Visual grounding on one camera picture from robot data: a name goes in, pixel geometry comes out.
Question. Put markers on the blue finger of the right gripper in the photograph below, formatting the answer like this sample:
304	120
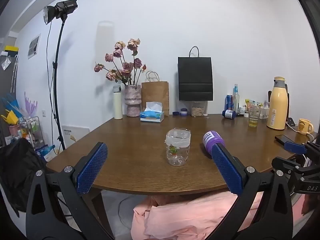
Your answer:
295	148

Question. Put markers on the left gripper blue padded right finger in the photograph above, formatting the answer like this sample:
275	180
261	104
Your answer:
229	168

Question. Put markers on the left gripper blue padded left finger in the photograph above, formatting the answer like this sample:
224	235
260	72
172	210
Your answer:
89	166

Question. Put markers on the purple plastic cup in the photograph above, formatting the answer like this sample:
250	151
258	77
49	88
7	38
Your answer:
210	139

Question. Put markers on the black smartphone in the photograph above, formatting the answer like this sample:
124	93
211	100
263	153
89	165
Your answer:
282	139

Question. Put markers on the yellow mug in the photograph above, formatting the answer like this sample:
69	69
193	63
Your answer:
305	126

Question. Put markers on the yellow thermos jug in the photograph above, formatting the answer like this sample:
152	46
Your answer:
277	113

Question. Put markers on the pink cloth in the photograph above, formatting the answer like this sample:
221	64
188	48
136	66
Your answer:
180	217

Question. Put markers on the drinking glass with liquid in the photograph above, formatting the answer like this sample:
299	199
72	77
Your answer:
253	115

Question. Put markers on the black jacket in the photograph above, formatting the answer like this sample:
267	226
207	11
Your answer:
19	163

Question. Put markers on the blue white bottle lying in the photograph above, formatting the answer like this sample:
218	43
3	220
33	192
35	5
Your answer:
229	114

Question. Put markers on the clear plastic bottle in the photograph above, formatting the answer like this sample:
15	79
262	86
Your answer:
236	99

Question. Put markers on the cream thermos bottle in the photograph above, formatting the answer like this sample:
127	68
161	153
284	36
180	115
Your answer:
117	102

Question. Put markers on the clear container with cereal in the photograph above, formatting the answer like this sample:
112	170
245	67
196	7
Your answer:
198	108

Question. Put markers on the blue can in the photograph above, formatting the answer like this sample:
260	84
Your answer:
228	102

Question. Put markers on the small purple jar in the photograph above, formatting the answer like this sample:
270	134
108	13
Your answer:
183	112

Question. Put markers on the blue jar lid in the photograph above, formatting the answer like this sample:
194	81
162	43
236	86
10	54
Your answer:
175	113

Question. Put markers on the blue tissue box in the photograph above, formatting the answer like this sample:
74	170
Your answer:
152	113

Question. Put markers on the pink ceramic vase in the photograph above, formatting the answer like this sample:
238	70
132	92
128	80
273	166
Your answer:
133	100

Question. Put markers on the brown paper bag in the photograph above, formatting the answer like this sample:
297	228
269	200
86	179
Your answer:
155	90

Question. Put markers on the dried pink roses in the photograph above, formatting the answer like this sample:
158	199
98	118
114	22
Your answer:
126	66

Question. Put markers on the black paper bag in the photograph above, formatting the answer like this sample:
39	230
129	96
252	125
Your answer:
195	77

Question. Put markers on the wire rack shelf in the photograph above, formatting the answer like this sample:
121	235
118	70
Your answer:
31	130

